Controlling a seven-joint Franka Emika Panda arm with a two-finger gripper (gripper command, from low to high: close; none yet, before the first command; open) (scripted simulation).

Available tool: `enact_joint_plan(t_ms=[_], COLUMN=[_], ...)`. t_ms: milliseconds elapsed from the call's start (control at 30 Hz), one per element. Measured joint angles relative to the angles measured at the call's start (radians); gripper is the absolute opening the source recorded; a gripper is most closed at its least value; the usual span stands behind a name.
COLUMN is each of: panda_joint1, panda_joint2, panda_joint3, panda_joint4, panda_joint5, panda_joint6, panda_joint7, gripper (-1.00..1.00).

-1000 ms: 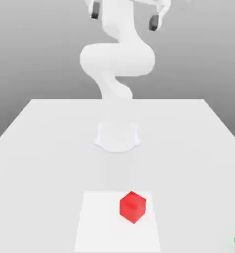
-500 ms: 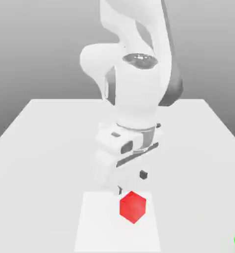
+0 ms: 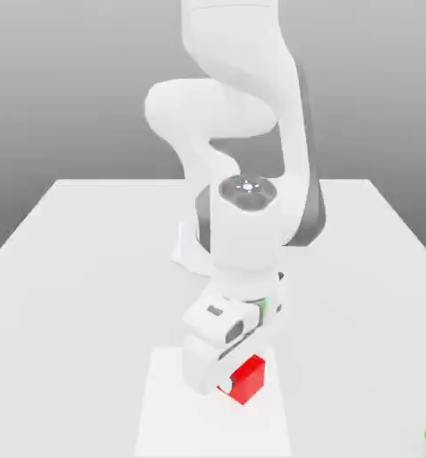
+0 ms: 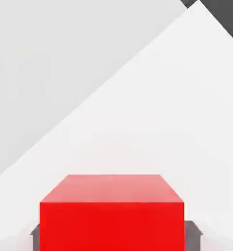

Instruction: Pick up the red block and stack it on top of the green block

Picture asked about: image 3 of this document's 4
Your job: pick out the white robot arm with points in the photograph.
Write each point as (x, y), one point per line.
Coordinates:
(241, 107)

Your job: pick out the small red cube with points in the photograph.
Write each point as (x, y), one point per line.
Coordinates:
(248, 381)

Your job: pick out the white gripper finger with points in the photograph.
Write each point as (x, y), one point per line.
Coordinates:
(225, 383)

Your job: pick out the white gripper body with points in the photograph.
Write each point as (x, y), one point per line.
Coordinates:
(202, 365)

